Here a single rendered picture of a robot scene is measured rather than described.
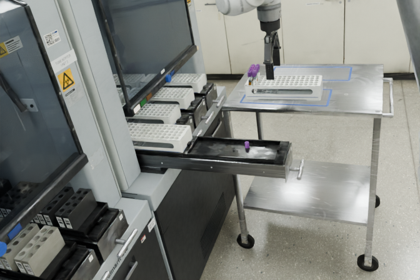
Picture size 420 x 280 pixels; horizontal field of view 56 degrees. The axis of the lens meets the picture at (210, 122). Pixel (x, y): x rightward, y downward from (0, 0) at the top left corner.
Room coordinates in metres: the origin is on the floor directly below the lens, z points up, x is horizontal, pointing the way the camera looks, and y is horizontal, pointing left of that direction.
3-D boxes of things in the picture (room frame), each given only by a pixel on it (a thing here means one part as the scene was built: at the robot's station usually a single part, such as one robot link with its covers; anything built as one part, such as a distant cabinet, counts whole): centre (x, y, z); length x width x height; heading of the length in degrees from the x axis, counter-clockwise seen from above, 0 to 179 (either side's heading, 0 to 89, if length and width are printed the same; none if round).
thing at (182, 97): (1.56, 0.20, 0.83); 0.30 x 0.10 x 0.06; 66
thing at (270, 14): (1.44, -0.28, 1.16); 0.09 x 0.09 x 0.06
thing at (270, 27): (1.44, -0.28, 1.09); 0.08 x 0.07 x 0.09; 157
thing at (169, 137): (1.24, 0.22, 0.83); 0.30 x 0.10 x 0.06; 66
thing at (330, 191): (1.49, -0.43, 0.41); 0.67 x 0.46 x 0.82; 64
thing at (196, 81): (1.70, 0.14, 0.83); 0.30 x 0.10 x 0.06; 66
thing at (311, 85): (1.43, -0.32, 0.85); 0.30 x 0.10 x 0.06; 67
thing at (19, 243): (0.76, 0.52, 0.85); 0.12 x 0.02 x 0.06; 156
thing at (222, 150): (1.16, 0.06, 0.78); 0.73 x 0.14 x 0.09; 66
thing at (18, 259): (0.74, 0.48, 0.85); 0.12 x 0.02 x 0.06; 156
